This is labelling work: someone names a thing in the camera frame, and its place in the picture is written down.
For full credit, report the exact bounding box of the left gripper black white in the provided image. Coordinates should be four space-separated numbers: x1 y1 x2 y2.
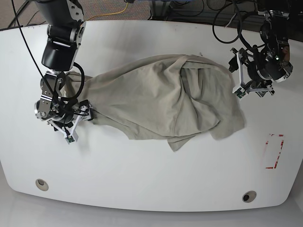
229 48 275 97

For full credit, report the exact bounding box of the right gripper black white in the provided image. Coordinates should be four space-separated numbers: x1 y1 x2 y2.
47 100 94 138

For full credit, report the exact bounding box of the beige grey t-shirt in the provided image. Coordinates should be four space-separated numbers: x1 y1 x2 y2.
60 53 246 152

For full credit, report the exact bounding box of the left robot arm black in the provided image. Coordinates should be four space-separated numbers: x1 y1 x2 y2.
229 0 293 98

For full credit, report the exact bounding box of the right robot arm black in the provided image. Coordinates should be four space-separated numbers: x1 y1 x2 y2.
35 0 93 143

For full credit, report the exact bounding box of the red tape rectangle marking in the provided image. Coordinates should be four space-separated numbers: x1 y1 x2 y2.
262 134 285 169

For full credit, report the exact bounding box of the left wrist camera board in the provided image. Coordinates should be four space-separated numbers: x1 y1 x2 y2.
232 86 247 99

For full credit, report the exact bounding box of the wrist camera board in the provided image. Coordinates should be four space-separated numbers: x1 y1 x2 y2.
232 86 247 99
65 133 79 144

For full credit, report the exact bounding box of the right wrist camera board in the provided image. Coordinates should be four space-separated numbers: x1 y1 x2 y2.
65 133 79 144

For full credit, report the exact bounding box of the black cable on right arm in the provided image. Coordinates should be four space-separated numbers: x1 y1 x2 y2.
11 0 86 114

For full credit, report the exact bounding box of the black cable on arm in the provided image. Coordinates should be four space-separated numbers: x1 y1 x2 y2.
11 0 86 114
212 0 268 52

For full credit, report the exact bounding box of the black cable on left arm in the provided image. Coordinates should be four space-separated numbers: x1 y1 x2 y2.
212 0 268 52

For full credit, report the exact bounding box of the left table cable grommet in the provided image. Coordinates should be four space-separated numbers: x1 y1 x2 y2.
36 179 49 192

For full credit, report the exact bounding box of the table cable grommet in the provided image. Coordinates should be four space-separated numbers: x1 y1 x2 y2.
36 179 49 192
242 191 257 203

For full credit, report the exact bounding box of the right table cable grommet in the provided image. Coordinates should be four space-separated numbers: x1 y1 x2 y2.
242 191 257 203

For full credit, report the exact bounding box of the yellow cable on floor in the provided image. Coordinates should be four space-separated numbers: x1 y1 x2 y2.
89 2 130 21

